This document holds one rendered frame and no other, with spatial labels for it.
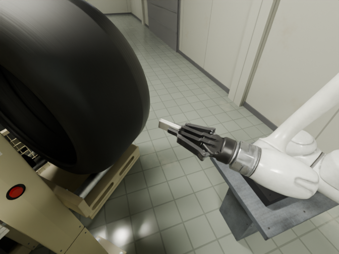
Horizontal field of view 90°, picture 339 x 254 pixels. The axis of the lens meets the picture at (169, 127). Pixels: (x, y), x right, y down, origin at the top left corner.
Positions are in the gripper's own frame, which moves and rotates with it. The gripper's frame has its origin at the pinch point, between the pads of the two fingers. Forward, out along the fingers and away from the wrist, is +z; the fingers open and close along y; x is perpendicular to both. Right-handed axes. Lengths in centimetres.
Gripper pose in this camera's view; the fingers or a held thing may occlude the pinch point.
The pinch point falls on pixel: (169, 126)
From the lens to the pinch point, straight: 53.4
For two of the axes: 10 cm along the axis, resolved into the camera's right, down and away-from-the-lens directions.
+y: -4.2, 6.0, -6.9
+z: -9.0, -3.7, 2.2
